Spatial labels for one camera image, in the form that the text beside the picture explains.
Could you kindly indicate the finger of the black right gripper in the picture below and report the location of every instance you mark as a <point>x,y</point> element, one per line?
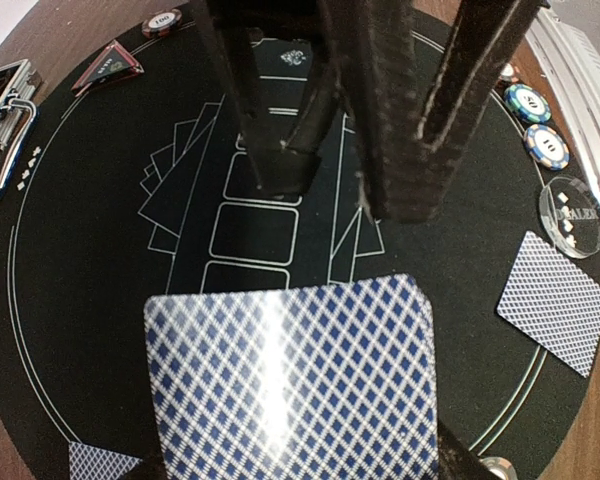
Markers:
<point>409,149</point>
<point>282,165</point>

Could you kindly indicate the orange chips seat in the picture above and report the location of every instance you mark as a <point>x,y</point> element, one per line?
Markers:
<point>500,467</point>
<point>161,23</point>
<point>509,74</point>

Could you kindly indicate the red black triangle marker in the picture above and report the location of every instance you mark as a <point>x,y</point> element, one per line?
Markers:
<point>113,63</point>

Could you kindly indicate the green chips front seat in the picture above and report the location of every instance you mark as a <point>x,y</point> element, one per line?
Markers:
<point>527,104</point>

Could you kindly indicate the blue white chips front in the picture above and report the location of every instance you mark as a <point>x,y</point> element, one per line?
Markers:
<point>546,146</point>

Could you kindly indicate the orange chips front seat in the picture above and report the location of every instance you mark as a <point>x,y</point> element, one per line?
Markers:
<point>509,74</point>

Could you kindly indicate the clear round dealer button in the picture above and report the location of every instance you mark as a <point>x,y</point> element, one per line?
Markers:
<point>570,215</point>

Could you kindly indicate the blue card front seat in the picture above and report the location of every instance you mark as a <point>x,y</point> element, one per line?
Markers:
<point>555,303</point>

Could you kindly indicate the blue card seat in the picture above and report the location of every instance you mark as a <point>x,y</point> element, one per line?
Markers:
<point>555,303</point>
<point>88,462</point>

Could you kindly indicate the grey blue card deck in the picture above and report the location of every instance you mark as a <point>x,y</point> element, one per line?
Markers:
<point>322,382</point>

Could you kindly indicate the round black poker mat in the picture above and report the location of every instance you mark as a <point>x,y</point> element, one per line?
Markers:
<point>138,189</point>

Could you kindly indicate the aluminium poker case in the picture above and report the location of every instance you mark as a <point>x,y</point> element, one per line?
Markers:
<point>19,82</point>

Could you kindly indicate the aluminium front rail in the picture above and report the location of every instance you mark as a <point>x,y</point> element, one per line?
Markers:
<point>572,65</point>

